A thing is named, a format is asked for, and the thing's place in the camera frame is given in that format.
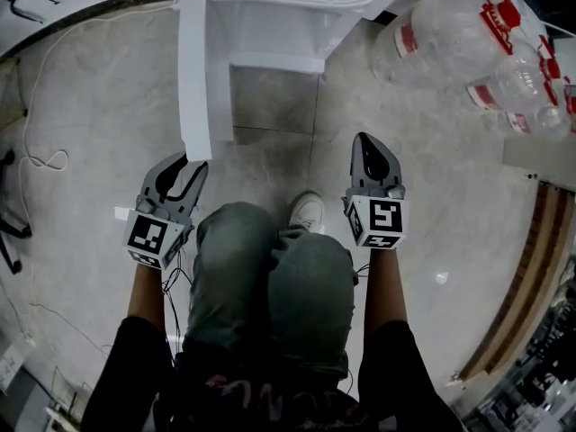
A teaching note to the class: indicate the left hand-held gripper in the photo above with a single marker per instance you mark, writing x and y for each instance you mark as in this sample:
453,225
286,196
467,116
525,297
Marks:
155,236

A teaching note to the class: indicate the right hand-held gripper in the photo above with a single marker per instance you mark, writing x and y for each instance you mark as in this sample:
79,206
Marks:
382,216

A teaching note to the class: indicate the white cabinet door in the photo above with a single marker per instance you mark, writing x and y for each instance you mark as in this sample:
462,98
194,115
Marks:
194,83

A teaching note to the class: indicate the person's left forearm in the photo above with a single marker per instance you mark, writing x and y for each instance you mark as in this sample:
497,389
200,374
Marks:
146,290

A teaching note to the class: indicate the person's right forearm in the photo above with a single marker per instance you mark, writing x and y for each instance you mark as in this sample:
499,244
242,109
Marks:
382,286

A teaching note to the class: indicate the large clear water bottle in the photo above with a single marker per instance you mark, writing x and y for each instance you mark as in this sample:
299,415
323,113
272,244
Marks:
546,117
445,34
517,79

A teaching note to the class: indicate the white water dispenser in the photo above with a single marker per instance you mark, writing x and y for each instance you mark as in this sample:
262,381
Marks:
270,34

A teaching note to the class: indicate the person's white shoe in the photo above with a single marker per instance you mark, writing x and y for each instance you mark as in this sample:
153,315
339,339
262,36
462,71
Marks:
307,209

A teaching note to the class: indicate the person's left leg grey jeans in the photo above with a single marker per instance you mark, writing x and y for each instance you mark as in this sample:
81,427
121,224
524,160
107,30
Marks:
229,268

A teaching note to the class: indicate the person's leg grey jeans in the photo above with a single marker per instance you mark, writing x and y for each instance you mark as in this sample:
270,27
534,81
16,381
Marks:
310,295
229,268

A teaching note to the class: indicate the small white floor scrap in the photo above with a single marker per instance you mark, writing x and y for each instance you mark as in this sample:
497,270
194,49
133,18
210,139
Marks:
442,278

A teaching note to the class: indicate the person's right leg grey jeans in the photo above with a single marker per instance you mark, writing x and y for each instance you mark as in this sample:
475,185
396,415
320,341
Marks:
310,295

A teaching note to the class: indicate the grey counter block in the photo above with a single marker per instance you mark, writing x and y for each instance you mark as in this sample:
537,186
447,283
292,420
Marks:
537,155

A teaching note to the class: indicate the black metal stand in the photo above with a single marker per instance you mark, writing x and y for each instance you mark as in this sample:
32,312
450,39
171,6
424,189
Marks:
11,232

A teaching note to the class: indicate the wooden shelf unit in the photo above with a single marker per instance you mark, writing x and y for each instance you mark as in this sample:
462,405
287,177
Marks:
526,281

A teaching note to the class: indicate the person's black shirt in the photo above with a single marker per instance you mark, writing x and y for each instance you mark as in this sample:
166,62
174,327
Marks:
396,385

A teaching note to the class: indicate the white paper sheet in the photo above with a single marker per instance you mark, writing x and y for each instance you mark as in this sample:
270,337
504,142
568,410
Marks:
8,367

